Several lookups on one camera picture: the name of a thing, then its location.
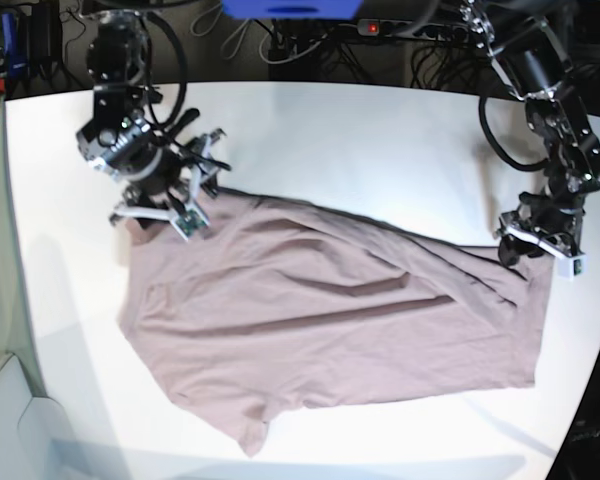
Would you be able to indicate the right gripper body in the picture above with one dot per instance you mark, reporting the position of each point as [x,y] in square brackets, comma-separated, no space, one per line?
[165,188]

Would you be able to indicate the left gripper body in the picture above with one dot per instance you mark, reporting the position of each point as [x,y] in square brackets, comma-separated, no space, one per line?
[556,219]

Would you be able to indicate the mauve pink t-shirt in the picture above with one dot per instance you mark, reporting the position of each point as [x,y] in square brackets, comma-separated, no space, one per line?
[280,305]

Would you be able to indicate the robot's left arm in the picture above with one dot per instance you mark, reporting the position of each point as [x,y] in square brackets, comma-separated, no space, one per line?
[532,62]

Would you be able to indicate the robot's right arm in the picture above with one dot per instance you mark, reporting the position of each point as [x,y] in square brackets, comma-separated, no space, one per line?
[124,139]

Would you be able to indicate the blue box overhead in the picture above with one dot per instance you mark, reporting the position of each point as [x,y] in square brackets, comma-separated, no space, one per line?
[291,9]

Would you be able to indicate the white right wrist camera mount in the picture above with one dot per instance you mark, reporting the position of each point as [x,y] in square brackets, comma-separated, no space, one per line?
[197,150]

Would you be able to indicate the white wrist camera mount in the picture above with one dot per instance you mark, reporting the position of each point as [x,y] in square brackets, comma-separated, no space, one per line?
[570,263]
[197,150]

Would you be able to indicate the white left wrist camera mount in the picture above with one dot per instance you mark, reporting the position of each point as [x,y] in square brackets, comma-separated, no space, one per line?
[570,263]

